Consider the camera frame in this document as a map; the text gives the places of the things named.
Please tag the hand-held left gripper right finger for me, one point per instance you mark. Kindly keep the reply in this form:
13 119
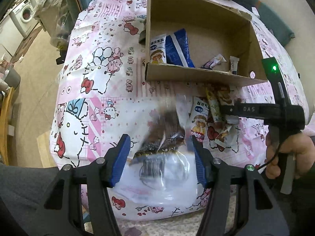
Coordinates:
200 167

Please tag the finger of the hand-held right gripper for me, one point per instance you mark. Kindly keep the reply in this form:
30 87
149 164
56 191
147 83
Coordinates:
246 109

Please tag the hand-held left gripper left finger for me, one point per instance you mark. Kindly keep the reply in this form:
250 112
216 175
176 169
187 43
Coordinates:
120 159

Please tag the grey white snack packet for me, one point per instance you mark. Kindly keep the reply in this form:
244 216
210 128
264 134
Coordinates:
231 120

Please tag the white and dark blue sachet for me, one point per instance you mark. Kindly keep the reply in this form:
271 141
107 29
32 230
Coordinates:
233 65

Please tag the clear packet with brown contents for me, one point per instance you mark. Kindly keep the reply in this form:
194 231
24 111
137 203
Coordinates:
167 132

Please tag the purple snack bar packet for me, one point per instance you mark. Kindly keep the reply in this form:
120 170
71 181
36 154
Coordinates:
212 62

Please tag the cardboard box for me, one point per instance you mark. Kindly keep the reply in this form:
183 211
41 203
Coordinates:
211 36

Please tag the blue snack packet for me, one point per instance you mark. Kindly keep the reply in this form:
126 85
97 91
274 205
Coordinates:
178 48

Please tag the white cartoon boy snack packet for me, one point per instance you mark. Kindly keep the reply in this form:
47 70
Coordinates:
157 51
199 120

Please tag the person's right hand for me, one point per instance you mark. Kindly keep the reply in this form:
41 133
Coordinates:
304 150

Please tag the brown and white snack packet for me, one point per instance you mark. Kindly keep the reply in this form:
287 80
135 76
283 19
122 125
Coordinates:
225 95

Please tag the red packet with white lettering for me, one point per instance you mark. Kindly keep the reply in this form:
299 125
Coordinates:
198 135

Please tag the yellow snack bar packet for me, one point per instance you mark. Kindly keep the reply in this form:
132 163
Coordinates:
212 105

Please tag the small white and brown packet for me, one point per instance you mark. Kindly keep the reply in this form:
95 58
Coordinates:
222 134

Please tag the pink printed bed sheet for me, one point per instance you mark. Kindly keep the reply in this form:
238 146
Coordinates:
103 91

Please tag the beige floral cloth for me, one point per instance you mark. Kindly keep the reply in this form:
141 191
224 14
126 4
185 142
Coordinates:
152 229

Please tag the wooden chair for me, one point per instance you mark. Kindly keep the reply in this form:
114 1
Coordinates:
6 125

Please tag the small dark grey object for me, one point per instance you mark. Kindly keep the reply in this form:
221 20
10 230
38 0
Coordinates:
142 37

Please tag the grey trash bin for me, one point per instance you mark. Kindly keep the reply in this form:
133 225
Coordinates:
12 77

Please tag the clear plastic bag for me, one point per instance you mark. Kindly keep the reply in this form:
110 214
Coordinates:
60 27

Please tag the brown floor rug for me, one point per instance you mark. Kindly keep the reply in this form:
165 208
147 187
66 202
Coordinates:
27 41

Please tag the white kitchen cabinet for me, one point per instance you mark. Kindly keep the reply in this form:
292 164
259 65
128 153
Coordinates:
7 29

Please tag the white washing machine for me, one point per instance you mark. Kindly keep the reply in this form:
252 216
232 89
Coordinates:
23 13

